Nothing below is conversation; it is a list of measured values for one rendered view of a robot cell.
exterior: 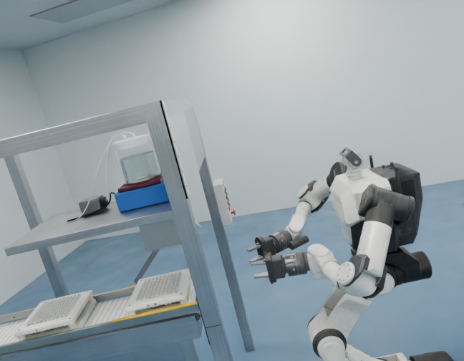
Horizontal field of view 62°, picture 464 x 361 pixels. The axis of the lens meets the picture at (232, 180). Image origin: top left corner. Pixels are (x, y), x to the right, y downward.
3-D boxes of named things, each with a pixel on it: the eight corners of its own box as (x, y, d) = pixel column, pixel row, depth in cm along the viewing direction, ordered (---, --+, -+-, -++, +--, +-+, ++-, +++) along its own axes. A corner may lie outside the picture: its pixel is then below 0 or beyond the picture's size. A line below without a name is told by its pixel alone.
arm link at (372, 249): (389, 300, 120) (402, 233, 127) (357, 285, 116) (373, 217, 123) (363, 297, 130) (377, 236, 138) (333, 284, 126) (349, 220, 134)
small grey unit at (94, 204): (111, 205, 165) (107, 193, 164) (106, 210, 158) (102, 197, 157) (88, 211, 165) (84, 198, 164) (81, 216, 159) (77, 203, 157)
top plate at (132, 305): (126, 313, 153) (124, 308, 152) (139, 283, 177) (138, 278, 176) (185, 299, 152) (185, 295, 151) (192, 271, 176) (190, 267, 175)
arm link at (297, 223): (287, 227, 176) (295, 209, 186) (283, 241, 182) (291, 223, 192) (301, 232, 174) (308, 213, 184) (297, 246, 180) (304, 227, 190)
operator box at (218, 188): (232, 215, 255) (223, 177, 249) (232, 223, 239) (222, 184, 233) (223, 217, 255) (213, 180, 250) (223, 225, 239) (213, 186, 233)
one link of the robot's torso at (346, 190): (399, 225, 175) (389, 149, 168) (439, 256, 142) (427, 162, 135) (335, 239, 177) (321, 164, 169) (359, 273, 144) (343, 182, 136)
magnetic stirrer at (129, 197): (177, 188, 169) (171, 168, 167) (169, 201, 148) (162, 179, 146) (132, 198, 170) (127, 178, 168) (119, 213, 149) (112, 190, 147)
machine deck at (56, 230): (186, 193, 173) (184, 185, 172) (175, 220, 136) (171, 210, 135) (54, 223, 176) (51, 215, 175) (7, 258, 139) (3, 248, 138)
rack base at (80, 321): (97, 302, 179) (95, 298, 179) (77, 334, 155) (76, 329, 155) (46, 314, 180) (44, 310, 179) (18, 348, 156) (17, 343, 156)
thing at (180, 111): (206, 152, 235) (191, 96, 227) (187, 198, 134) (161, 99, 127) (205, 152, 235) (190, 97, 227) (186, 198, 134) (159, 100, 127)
